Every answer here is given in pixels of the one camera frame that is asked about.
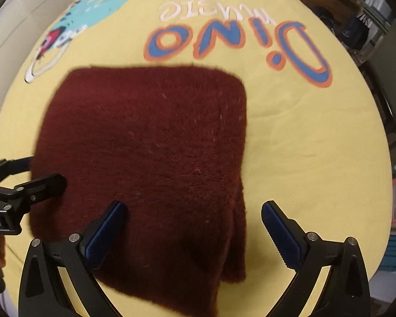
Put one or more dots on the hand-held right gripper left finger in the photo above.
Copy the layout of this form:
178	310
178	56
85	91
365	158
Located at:
105	234

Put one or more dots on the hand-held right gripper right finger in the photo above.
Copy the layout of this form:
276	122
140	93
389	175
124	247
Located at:
282	234

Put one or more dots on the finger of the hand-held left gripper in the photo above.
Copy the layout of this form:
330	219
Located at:
6	166
46	186

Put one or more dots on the maroon knit sweater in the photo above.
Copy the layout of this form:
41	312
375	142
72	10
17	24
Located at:
145	155

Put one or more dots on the person's left hand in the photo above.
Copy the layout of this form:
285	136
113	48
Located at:
2	252

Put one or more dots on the yellow printed blanket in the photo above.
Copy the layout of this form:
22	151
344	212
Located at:
300	155

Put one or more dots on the white wardrobe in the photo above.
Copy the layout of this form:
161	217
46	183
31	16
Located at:
19	23

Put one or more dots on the dark bag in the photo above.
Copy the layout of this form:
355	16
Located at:
356	33

